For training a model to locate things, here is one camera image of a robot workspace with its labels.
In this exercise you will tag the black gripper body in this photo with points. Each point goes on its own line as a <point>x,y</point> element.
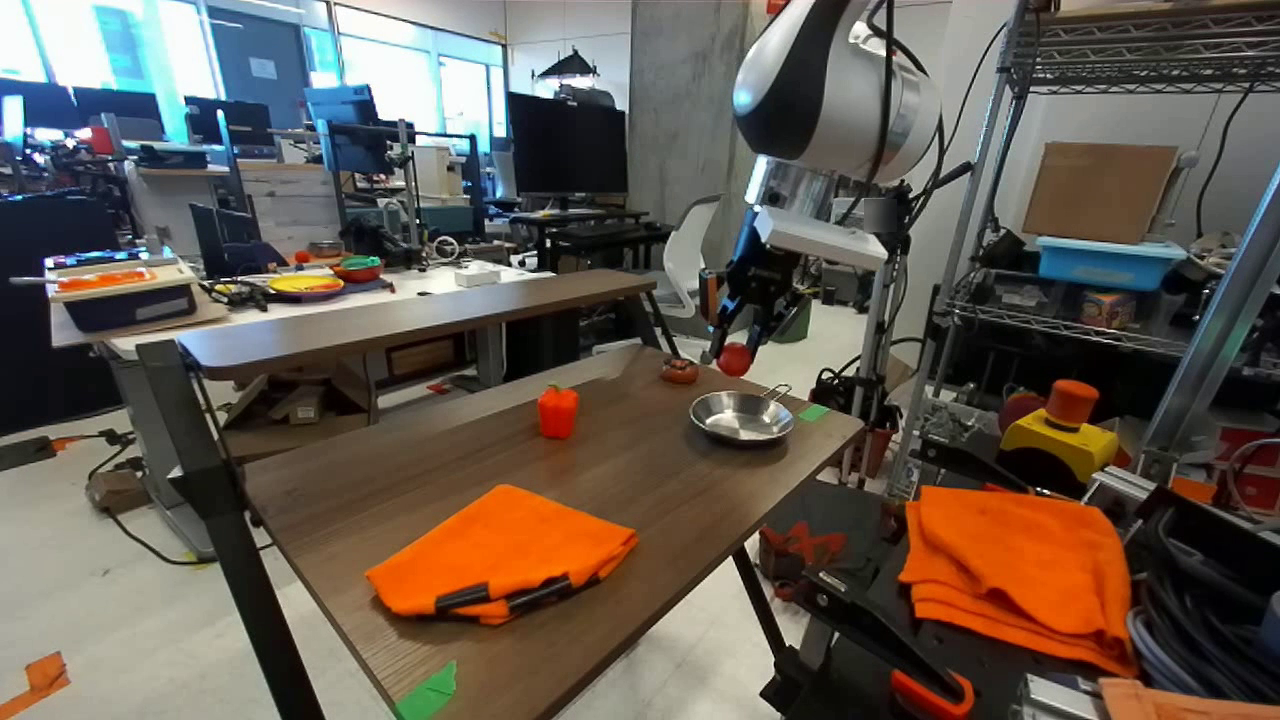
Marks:
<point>766,287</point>

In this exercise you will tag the orange ball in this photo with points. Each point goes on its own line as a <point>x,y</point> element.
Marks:
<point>735,363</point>

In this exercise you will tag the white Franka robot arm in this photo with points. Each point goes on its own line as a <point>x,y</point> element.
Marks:
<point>824,94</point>

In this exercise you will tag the yellow plate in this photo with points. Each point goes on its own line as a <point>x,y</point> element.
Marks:
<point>304,287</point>

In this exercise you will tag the small brown cup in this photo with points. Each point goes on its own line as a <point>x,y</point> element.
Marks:
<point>683,373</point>

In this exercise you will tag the green tape piece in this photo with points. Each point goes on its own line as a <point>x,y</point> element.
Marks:
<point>814,414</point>
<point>424,693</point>

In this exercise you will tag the black monitor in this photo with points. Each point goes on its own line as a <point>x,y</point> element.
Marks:
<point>566,145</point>

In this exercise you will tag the yellow emergency stop button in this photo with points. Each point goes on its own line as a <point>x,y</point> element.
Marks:
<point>1055,444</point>

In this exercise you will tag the orange cloth with black patches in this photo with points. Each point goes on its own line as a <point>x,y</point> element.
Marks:
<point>500,555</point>

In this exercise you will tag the long wooden bench table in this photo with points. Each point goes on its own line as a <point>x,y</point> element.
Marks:
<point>401,318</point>

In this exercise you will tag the white work table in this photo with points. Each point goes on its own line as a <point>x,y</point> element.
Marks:
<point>401,283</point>

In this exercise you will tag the plain orange cloth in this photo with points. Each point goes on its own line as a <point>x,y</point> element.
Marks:
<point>1014,567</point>

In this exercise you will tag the blue plastic bin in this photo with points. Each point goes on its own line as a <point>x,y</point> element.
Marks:
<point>1106,262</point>

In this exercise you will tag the brown cardboard sheet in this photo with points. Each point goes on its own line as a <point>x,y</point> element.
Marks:
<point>1100,190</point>

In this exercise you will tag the aluminium extrusion profile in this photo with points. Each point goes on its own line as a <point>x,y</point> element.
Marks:
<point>1204,322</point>

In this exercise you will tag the orange floor tape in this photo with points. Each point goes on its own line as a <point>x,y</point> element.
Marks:
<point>40,676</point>

